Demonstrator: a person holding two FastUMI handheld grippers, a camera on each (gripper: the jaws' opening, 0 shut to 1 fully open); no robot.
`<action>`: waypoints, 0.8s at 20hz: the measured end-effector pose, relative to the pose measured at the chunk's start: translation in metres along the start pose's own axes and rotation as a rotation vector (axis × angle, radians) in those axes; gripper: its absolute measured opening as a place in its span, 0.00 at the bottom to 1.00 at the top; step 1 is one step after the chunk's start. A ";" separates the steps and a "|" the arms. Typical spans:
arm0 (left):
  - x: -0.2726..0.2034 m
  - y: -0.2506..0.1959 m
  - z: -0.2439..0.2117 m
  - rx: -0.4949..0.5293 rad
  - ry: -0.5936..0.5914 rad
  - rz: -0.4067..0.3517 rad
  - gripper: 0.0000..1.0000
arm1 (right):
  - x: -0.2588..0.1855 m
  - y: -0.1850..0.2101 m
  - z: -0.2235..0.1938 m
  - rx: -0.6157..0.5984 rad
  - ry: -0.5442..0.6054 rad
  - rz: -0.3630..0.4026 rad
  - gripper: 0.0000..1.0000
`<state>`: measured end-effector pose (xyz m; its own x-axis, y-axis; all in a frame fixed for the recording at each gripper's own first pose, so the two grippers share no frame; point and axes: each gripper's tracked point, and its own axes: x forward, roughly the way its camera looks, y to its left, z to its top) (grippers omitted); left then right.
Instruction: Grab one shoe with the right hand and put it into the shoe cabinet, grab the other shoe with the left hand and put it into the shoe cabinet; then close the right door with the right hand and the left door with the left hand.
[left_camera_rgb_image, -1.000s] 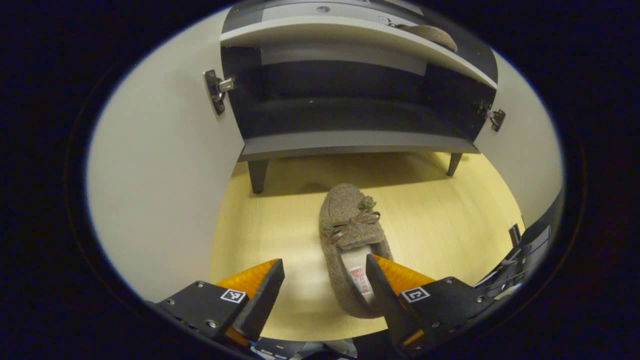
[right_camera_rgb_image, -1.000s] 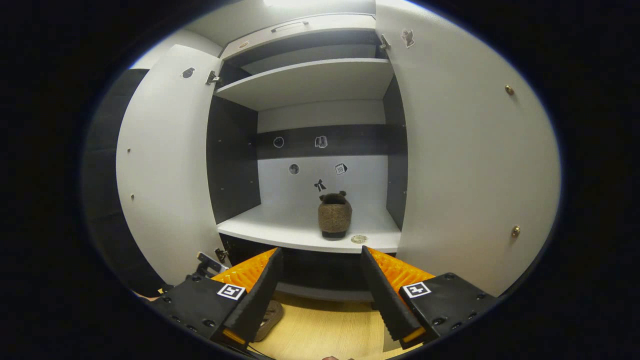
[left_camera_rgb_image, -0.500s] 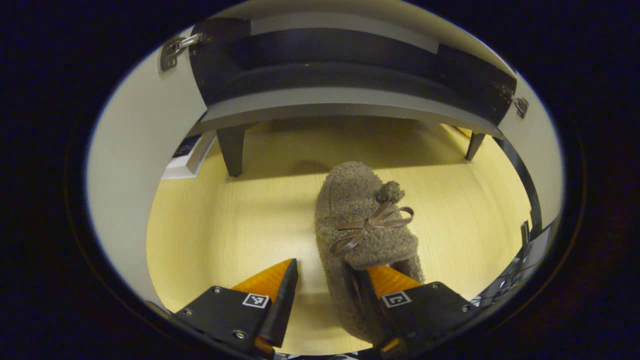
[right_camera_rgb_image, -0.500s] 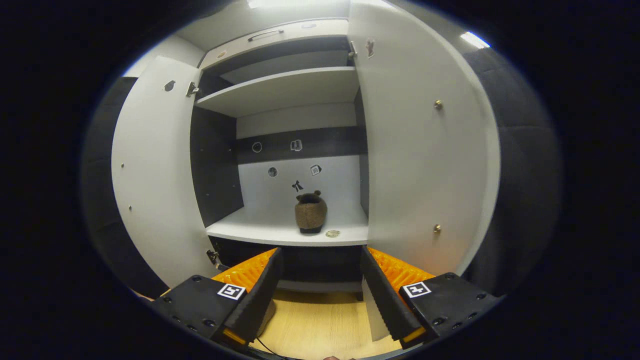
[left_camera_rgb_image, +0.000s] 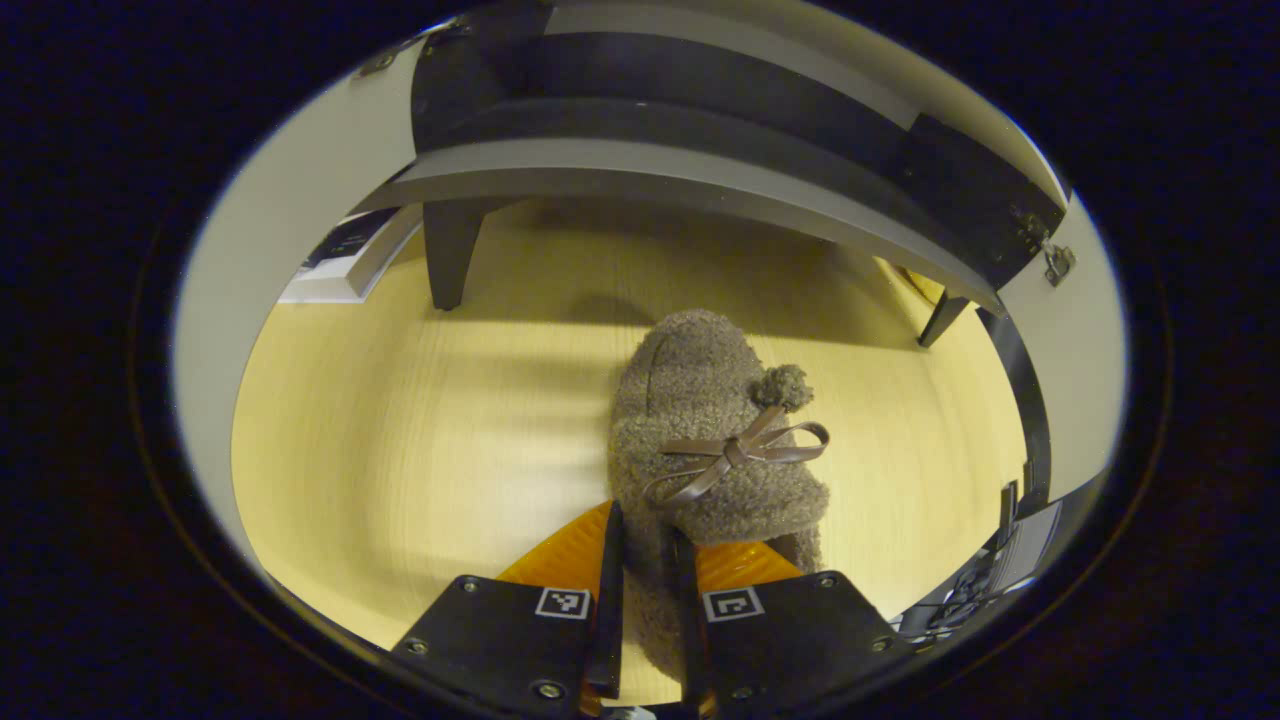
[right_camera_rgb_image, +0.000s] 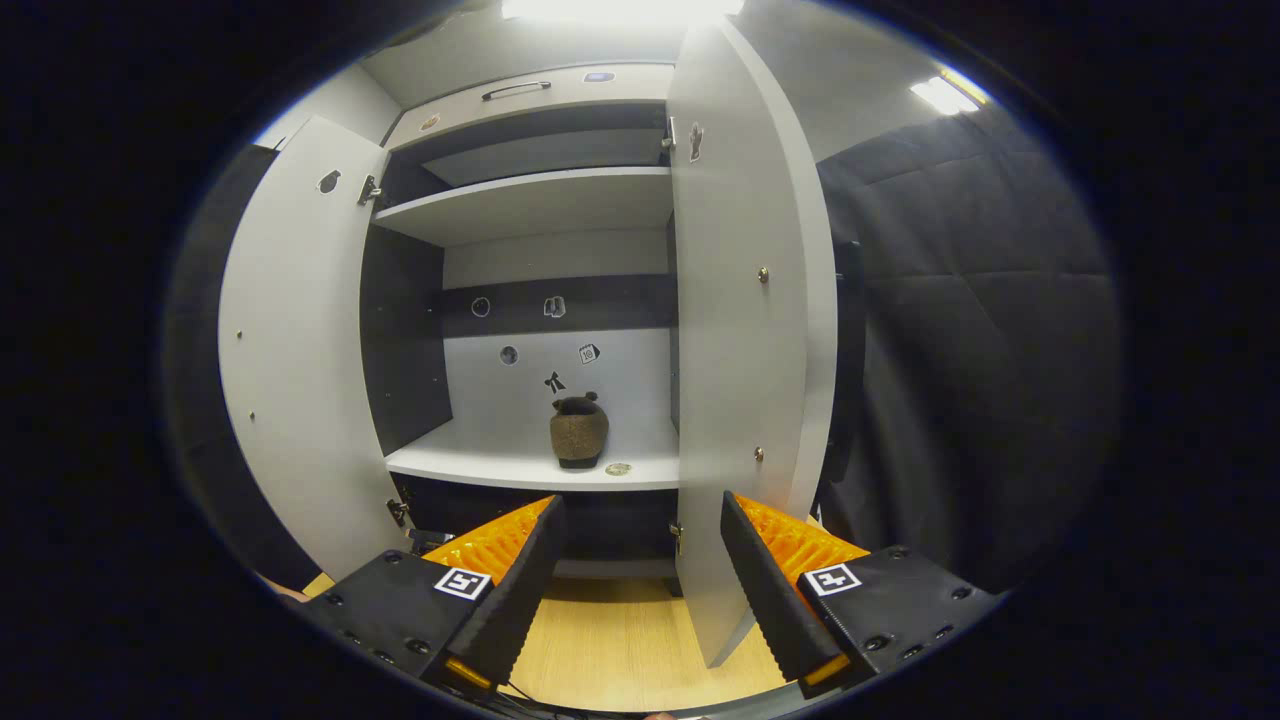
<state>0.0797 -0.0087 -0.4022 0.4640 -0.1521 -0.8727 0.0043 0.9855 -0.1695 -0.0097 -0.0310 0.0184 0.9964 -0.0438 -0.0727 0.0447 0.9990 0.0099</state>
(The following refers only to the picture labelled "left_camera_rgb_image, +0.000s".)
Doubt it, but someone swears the white flat box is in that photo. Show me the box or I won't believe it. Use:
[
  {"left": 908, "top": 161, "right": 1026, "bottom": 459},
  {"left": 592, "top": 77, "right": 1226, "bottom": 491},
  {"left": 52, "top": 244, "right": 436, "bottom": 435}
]
[{"left": 280, "top": 205, "right": 423, "bottom": 304}]

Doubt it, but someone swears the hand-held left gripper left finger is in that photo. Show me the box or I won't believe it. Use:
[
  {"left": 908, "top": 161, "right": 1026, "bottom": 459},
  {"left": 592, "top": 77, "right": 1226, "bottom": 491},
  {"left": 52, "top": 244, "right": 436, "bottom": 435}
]
[{"left": 390, "top": 498, "right": 627, "bottom": 717}]

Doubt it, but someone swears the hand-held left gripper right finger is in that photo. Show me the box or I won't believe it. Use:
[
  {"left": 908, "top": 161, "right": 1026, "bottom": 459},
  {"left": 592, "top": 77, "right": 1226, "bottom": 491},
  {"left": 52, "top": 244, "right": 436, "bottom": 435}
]
[{"left": 665, "top": 525, "right": 916, "bottom": 717}]

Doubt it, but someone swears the white shoe cabinet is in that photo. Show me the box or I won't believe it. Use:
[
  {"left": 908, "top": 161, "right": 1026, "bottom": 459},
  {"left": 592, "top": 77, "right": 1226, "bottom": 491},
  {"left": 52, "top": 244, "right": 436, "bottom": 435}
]
[{"left": 350, "top": 0, "right": 1073, "bottom": 348}]

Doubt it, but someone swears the brown fuzzy shoe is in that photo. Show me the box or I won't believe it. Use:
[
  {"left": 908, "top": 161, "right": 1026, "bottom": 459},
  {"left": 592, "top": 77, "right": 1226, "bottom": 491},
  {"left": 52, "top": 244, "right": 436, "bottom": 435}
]
[{"left": 608, "top": 308, "right": 831, "bottom": 691}]

